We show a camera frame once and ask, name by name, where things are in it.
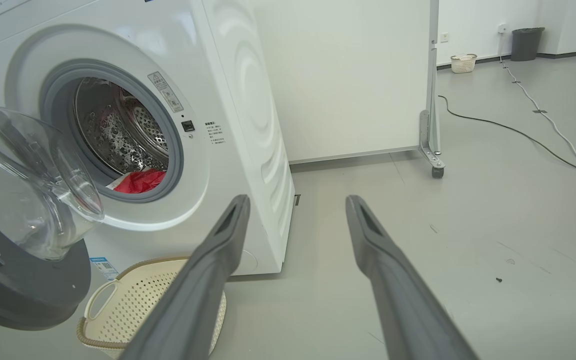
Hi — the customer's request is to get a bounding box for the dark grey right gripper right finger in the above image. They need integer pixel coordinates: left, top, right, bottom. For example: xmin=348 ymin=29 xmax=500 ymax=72
xmin=345 ymin=195 xmax=479 ymax=360

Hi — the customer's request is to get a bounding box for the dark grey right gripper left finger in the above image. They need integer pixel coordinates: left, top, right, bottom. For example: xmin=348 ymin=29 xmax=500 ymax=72
xmin=120 ymin=195 xmax=251 ymax=360

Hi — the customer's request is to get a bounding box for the red and white garment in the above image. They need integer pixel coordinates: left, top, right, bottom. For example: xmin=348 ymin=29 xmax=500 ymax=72
xmin=105 ymin=168 xmax=167 ymax=194

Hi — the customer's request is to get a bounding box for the washing machine door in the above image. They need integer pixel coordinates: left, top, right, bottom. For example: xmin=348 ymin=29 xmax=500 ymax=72
xmin=0 ymin=82 xmax=105 ymax=331

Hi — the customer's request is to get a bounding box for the cream perforated laundry basket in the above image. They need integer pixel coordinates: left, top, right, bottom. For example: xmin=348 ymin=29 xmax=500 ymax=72
xmin=77 ymin=256 xmax=227 ymax=359

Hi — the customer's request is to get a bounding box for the white front-load washing machine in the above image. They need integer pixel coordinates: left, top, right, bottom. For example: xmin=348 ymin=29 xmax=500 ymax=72
xmin=0 ymin=0 xmax=296 ymax=276

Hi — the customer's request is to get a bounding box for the small white background basket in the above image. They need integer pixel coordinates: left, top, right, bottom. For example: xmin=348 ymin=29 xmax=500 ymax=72
xmin=450 ymin=53 xmax=478 ymax=74

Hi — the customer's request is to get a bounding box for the blue energy label sticker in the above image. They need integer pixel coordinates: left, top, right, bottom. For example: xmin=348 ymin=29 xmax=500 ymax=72
xmin=89 ymin=256 xmax=119 ymax=281

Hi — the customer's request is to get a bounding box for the metal partition leg with caster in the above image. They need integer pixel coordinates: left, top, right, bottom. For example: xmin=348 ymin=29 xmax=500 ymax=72
xmin=419 ymin=110 xmax=445 ymax=179

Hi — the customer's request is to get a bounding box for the grey warning sticker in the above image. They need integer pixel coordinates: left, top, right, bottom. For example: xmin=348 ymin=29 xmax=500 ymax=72
xmin=147 ymin=71 xmax=184 ymax=113

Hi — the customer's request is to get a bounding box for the white partition panel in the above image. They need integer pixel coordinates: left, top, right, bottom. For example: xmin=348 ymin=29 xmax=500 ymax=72
xmin=250 ymin=0 xmax=441 ymax=166

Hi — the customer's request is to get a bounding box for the grey trash bin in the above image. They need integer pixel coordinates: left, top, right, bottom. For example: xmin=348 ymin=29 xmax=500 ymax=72
xmin=510 ymin=27 xmax=545 ymax=62

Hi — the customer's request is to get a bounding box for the black floor cable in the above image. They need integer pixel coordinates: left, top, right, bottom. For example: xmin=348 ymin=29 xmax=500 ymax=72
xmin=438 ymin=95 xmax=576 ymax=179

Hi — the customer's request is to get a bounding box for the white floor cable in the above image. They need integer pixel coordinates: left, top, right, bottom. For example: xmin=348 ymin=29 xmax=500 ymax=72
xmin=498 ymin=30 xmax=576 ymax=171

